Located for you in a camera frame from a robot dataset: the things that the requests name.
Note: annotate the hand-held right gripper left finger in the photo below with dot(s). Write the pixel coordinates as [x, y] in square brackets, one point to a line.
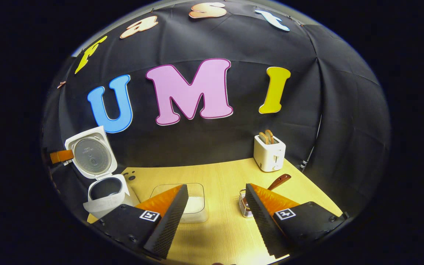
[168, 221]

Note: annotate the toasted bread slice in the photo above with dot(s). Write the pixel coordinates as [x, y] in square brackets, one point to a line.
[263, 138]
[270, 135]

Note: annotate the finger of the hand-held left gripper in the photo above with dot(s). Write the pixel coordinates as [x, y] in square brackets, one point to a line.
[61, 156]

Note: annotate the white rice cooker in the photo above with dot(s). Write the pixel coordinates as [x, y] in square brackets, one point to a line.
[101, 198]

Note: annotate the brown wooden spoon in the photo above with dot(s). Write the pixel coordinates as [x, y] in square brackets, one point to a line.
[280, 181]

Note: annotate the black backdrop cloth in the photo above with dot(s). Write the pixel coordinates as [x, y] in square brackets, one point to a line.
[204, 44]

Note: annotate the copper cloth clip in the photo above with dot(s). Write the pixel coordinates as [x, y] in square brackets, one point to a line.
[61, 84]

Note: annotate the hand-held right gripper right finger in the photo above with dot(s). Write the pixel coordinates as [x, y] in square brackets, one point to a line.
[261, 221]

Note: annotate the clear plastic container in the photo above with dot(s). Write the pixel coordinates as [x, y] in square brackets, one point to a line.
[197, 191]

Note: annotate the white toaster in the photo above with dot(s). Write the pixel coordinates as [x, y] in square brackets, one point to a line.
[269, 156]

